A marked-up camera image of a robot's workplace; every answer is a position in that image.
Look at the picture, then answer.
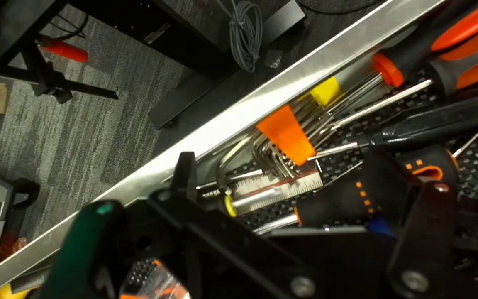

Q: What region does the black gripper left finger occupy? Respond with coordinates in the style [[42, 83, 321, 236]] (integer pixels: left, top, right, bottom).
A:
[[39, 149, 319, 299]]

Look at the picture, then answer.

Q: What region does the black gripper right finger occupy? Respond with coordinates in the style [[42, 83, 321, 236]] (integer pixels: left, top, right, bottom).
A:
[[362, 148, 478, 299]]

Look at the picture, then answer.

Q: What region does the grey metal tool drawer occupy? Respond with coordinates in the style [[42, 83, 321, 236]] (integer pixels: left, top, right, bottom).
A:
[[0, 0, 478, 299]]

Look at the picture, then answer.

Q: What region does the black screwdriver with orange accents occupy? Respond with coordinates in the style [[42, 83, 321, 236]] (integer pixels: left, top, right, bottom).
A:
[[293, 144, 462, 229]]

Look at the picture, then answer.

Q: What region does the large orange black screwdriver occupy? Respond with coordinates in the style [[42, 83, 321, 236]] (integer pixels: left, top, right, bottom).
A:
[[371, 0, 478, 96]]

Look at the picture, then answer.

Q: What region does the orange hex key set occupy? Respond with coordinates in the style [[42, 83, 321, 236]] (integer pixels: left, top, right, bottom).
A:
[[216, 103, 321, 187]]

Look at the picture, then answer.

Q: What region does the yellow hex key set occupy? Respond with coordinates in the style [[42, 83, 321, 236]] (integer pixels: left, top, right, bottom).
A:
[[291, 74, 386, 131]]

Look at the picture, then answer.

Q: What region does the black tripod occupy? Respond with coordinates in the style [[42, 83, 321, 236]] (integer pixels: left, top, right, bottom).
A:
[[0, 0, 120, 106]]

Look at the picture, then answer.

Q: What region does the orange red hand tool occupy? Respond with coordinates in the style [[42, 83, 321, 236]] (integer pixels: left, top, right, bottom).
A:
[[39, 36, 92, 66]]

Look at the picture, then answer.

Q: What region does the blue handled screwdriver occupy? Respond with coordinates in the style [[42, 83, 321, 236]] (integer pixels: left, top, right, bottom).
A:
[[364, 214, 401, 241]]

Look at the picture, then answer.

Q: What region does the black handled tool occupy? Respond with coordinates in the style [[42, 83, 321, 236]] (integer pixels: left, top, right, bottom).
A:
[[306, 89, 478, 162]]

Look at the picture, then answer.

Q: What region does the grey coiled cable bundle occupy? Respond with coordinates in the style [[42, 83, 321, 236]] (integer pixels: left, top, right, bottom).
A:
[[215, 0, 266, 74]]

